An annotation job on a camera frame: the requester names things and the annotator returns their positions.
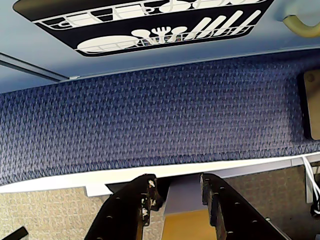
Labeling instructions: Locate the dishwasher door with print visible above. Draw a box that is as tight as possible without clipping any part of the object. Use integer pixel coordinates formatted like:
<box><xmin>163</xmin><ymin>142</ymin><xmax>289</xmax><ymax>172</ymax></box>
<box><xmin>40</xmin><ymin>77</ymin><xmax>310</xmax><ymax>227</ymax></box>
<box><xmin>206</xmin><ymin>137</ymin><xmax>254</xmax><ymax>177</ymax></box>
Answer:
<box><xmin>0</xmin><ymin>0</ymin><xmax>320</xmax><ymax>85</ymax></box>

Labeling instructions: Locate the blue woven mat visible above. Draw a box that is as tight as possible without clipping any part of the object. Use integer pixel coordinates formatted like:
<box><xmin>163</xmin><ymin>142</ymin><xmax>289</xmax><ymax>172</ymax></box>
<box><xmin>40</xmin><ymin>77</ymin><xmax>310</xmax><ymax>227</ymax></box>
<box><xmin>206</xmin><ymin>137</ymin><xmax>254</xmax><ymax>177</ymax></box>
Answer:
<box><xmin>0</xmin><ymin>53</ymin><xmax>320</xmax><ymax>187</ymax></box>

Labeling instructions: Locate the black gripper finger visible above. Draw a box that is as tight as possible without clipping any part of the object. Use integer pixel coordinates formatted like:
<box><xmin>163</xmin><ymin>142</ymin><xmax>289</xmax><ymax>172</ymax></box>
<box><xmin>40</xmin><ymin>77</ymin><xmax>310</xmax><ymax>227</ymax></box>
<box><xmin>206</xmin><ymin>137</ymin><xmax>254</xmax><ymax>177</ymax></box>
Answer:
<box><xmin>199</xmin><ymin>172</ymin><xmax>291</xmax><ymax>240</ymax></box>
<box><xmin>84</xmin><ymin>172</ymin><xmax>164</xmax><ymax>240</ymax></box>

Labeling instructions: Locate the yellow wooden board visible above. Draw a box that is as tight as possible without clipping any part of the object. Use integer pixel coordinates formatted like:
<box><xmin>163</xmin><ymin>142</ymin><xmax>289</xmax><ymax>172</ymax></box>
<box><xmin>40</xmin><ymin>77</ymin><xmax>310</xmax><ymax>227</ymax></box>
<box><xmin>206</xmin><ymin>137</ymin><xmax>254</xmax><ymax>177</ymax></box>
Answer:
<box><xmin>161</xmin><ymin>209</ymin><xmax>213</xmax><ymax>240</ymax></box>

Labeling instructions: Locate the gold dishwasher door handle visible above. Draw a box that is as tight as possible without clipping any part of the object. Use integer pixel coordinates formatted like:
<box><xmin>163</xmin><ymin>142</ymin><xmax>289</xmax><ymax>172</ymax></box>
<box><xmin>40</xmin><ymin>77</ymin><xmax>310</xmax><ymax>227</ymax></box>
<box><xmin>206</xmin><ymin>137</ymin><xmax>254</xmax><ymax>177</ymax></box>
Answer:
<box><xmin>282</xmin><ymin>13</ymin><xmax>320</xmax><ymax>39</ymax></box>

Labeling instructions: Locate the tan wooden panel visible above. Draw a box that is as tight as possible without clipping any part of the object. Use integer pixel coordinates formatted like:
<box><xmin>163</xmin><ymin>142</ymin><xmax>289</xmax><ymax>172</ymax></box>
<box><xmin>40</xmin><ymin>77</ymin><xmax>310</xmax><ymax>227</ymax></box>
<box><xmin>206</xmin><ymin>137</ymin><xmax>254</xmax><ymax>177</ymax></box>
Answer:
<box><xmin>297</xmin><ymin>70</ymin><xmax>320</xmax><ymax>141</ymax></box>

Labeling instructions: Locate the white cable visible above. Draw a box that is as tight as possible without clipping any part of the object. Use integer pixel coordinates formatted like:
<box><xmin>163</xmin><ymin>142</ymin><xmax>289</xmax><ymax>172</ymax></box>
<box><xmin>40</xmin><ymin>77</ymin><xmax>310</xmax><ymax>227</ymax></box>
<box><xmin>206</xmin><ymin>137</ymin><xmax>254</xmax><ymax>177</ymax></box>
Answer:
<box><xmin>301</xmin><ymin>154</ymin><xmax>320</xmax><ymax>208</ymax></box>

